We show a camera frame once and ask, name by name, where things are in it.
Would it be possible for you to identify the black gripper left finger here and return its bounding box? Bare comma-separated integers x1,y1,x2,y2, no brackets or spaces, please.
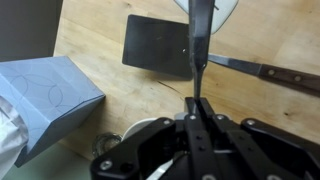
89,97,214,180

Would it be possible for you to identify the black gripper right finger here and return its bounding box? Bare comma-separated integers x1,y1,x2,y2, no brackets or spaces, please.
198,97,320,180

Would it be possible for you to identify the white tissue paper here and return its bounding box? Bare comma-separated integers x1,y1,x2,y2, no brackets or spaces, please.
0,96,30,180

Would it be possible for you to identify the small clear glass dish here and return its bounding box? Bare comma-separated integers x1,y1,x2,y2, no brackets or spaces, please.
91,132,124,159

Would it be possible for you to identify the light blue tissue box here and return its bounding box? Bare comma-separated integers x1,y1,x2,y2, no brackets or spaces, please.
0,55,107,168

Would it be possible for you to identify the metal spatula with wooden handle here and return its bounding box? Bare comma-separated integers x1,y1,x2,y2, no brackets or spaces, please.
121,14,320,98

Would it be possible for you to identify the white ceramic bowl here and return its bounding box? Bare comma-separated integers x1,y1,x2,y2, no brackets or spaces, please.
122,112,188,141

